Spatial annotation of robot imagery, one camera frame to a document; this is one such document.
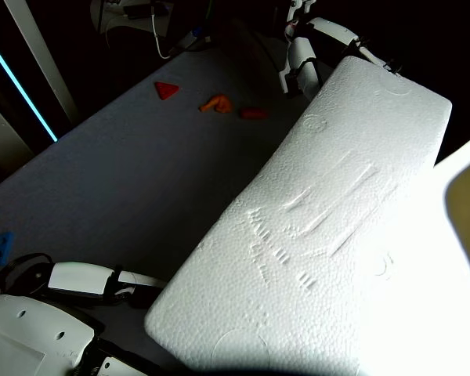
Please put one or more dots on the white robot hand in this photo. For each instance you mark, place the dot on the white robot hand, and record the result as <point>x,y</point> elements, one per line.
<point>31,333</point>
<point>333,31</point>

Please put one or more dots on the white styrofoam block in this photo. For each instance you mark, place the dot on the white styrofoam block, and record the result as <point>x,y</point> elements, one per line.
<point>317,215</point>

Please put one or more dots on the short toy chicken piece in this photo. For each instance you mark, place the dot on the short toy chicken piece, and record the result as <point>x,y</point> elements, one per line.
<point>254,113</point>

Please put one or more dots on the bent toy chicken wing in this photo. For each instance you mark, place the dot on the bent toy chicken wing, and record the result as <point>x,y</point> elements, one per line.
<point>219,103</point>

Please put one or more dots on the grey plug adapter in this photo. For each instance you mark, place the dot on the grey plug adapter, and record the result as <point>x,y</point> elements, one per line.
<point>188,41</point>

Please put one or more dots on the red triangle block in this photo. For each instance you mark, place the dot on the red triangle block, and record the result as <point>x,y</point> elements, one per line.
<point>165,90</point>

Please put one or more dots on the grey table cloth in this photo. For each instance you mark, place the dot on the grey table cloth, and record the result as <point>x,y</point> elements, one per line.
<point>121,176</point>

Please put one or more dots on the white device housing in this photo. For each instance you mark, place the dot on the white device housing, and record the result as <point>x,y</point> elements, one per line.
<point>113,19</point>

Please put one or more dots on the cyan light strip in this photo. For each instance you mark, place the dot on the cyan light strip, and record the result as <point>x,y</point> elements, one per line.
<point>19,86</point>

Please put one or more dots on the white frame post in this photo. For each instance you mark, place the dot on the white frame post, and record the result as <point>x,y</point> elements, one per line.
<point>43,51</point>

